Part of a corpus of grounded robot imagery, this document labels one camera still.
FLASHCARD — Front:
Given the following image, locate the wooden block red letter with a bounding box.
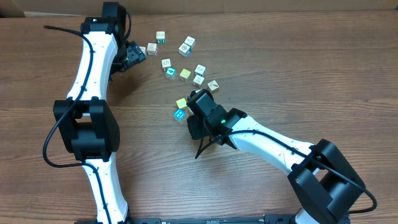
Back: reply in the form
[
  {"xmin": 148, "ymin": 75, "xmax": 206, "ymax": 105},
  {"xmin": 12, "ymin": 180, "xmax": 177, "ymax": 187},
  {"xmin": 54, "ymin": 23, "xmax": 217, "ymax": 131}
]
[{"xmin": 147, "ymin": 43, "xmax": 158, "ymax": 55}]

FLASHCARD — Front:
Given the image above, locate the yellow top block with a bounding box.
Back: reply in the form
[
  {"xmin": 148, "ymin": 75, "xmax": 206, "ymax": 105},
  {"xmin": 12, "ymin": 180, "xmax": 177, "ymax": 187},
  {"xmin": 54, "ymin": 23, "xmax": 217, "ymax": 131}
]
[{"xmin": 179, "ymin": 68, "xmax": 191, "ymax": 82}]

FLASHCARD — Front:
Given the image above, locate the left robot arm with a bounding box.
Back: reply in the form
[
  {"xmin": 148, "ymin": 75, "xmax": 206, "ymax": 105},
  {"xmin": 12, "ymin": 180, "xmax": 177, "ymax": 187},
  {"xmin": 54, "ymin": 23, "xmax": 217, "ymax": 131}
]
[{"xmin": 50, "ymin": 2, "xmax": 146, "ymax": 223}]

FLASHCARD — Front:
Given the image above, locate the block with green side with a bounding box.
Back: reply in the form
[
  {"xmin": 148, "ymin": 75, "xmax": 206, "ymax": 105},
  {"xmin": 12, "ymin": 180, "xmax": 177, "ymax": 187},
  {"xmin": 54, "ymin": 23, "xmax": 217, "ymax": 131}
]
[{"xmin": 156, "ymin": 31, "xmax": 166, "ymax": 44}]

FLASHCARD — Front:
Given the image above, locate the wooden block bird picture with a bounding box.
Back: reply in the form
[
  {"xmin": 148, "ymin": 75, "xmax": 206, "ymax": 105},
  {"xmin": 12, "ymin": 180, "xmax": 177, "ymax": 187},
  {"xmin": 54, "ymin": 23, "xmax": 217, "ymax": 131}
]
[{"xmin": 140, "ymin": 47, "xmax": 147, "ymax": 56}]

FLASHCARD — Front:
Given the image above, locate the green number four block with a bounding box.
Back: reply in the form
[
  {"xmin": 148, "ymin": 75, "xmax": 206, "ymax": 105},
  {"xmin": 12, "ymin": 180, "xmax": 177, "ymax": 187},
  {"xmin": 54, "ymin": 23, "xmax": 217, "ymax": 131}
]
[{"xmin": 165, "ymin": 67, "xmax": 177, "ymax": 80}]

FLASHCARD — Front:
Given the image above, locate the pale wooden block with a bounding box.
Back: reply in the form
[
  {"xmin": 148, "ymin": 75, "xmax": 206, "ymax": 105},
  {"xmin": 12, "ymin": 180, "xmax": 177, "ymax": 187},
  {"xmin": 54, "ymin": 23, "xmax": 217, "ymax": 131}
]
[{"xmin": 193, "ymin": 75, "xmax": 205, "ymax": 88}]

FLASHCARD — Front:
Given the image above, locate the wooden block faint drawing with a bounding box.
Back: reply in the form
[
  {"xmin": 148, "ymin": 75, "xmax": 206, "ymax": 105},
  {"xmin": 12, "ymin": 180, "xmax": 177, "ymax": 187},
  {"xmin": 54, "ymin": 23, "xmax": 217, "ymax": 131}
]
[{"xmin": 161, "ymin": 58, "xmax": 171, "ymax": 71}]

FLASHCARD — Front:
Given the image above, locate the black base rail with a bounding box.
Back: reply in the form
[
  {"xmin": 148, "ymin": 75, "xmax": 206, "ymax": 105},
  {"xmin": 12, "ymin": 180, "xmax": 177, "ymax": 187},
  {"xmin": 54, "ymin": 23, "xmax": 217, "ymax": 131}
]
[{"xmin": 74, "ymin": 213, "xmax": 351, "ymax": 224}]

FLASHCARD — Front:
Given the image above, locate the top right wooden block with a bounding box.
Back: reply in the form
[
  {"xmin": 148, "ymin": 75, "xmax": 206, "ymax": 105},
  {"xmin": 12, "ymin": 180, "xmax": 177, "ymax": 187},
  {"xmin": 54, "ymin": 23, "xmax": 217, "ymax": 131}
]
[{"xmin": 184, "ymin": 36, "xmax": 196, "ymax": 48}]

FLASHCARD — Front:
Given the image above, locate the wooden block green seven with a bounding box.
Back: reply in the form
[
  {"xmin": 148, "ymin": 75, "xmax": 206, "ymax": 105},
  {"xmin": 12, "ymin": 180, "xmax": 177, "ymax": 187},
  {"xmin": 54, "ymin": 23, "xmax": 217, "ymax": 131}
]
[{"xmin": 195, "ymin": 65, "xmax": 206, "ymax": 77}]

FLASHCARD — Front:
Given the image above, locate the block with red mark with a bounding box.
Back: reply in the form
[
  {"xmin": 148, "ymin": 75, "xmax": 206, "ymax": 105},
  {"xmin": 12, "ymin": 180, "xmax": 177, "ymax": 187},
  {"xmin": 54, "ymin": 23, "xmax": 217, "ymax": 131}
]
[{"xmin": 207, "ymin": 80, "xmax": 220, "ymax": 94}]

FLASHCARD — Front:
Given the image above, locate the yellow block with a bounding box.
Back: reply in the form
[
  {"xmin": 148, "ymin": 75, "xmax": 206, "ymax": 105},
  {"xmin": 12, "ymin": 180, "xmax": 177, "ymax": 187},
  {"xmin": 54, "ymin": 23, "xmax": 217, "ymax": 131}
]
[
  {"xmin": 176, "ymin": 98, "xmax": 187, "ymax": 110},
  {"xmin": 179, "ymin": 68, "xmax": 191, "ymax": 82}
]

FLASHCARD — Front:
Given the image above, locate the blue symbol block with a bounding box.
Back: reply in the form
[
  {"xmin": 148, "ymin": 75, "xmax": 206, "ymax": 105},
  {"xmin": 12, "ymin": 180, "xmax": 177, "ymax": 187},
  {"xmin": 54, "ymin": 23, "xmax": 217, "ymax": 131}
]
[{"xmin": 174, "ymin": 109, "xmax": 186, "ymax": 123}]

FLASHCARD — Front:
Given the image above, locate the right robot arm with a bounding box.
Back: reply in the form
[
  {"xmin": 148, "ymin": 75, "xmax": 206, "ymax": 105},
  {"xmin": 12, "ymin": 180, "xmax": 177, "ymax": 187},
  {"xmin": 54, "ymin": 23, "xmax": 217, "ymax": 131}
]
[{"xmin": 187, "ymin": 90, "xmax": 366, "ymax": 223}]

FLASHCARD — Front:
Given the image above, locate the wooden block round picture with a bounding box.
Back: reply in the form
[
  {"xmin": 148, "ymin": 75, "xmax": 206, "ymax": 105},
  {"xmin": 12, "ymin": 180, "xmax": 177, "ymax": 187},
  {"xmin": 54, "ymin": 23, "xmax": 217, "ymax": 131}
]
[{"xmin": 178, "ymin": 43, "xmax": 191, "ymax": 57}]

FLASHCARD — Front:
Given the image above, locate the cardboard backdrop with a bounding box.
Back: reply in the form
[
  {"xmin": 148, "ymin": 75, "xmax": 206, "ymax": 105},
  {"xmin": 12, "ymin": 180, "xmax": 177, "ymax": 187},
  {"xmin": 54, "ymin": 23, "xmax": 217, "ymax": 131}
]
[{"xmin": 1, "ymin": 0, "xmax": 397, "ymax": 17}]

